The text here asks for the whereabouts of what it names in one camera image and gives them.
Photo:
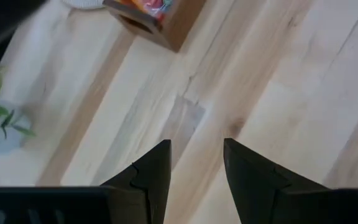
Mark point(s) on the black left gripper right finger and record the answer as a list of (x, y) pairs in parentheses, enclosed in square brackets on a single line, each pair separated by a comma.
[(250, 180)]

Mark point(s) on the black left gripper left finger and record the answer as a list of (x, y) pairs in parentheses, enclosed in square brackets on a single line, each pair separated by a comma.
[(154, 174)]

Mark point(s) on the orange peach tea packet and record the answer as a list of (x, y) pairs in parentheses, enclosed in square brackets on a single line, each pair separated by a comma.
[(151, 6)]

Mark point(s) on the wooden tea box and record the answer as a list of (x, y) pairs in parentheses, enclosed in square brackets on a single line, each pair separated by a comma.
[(182, 28)]

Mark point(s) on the grey woven round placemat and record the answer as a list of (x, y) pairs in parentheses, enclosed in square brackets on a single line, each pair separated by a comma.
[(82, 3)]

